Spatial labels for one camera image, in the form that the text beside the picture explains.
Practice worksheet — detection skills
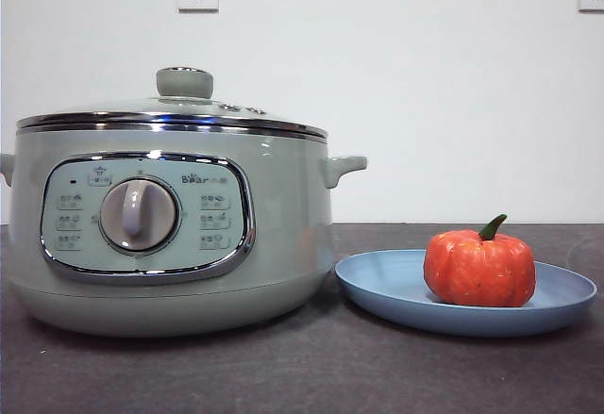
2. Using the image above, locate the glass lid with green knob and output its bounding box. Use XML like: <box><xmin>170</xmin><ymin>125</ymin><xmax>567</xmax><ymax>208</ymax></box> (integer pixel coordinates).
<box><xmin>16</xmin><ymin>67</ymin><xmax>327</xmax><ymax>141</ymax></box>

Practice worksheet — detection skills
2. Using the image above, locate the orange pumpkin with green stem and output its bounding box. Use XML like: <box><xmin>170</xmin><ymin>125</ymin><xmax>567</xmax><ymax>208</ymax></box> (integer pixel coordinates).
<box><xmin>423</xmin><ymin>213</ymin><xmax>538</xmax><ymax>308</ymax></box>

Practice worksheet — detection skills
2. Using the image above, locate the pale green electric steamer pot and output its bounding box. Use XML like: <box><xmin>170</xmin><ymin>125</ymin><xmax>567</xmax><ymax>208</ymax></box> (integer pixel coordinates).
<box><xmin>0</xmin><ymin>112</ymin><xmax>368</xmax><ymax>339</ymax></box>

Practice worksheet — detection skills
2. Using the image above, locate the blue plate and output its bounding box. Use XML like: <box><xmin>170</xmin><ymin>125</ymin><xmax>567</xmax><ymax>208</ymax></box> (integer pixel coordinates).
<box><xmin>334</xmin><ymin>249</ymin><xmax>598</xmax><ymax>339</ymax></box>

